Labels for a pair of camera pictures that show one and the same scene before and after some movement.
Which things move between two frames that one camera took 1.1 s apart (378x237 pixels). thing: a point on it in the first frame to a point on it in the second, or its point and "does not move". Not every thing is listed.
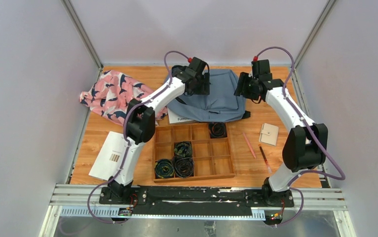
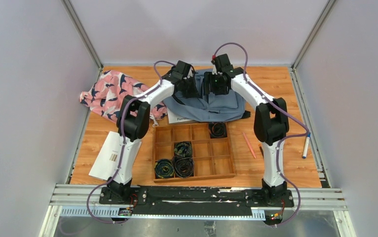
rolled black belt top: x=217 y=130 does not move
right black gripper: x=241 y=89 to x=208 y=77
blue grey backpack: x=220 y=105 does not move
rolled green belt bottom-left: x=164 y=168 does not move
